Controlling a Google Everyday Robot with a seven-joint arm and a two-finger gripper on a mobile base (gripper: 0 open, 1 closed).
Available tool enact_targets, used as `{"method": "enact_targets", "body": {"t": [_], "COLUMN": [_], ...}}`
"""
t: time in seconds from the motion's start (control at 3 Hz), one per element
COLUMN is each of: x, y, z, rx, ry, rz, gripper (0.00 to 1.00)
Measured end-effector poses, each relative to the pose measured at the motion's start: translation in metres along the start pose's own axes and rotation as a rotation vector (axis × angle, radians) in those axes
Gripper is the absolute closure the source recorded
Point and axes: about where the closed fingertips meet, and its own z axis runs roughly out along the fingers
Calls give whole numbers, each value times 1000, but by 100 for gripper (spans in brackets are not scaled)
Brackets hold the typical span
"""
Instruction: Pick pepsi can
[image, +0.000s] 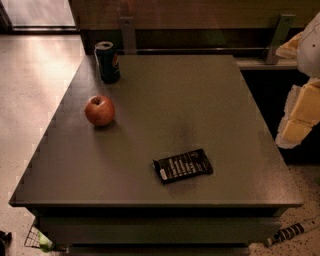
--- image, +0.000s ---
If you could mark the wooden wall shelf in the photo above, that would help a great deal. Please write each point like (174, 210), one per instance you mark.
(190, 14)

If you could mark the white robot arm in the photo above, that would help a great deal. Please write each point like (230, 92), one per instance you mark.
(302, 107)

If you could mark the left metal bracket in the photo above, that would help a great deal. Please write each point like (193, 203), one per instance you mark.
(128, 35)

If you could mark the black white striped stick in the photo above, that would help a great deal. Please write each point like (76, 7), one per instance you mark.
(292, 231)

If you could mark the right metal bracket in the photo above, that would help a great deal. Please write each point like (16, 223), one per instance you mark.
(278, 37)

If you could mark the red apple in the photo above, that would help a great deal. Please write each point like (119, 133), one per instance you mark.
(99, 110)

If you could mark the metal bracket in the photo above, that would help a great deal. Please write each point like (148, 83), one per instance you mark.
(128, 35)
(278, 37)

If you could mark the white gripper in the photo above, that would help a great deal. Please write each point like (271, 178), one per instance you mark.
(310, 50)

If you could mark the black snack packet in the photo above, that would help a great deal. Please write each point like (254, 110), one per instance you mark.
(183, 166)

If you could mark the blue pepsi can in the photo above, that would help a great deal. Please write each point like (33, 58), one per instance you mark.
(107, 61)

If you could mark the wire basket with green item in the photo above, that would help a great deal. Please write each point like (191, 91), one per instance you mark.
(37, 240)

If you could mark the grey drawer cabinet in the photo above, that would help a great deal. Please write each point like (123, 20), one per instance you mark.
(157, 236)

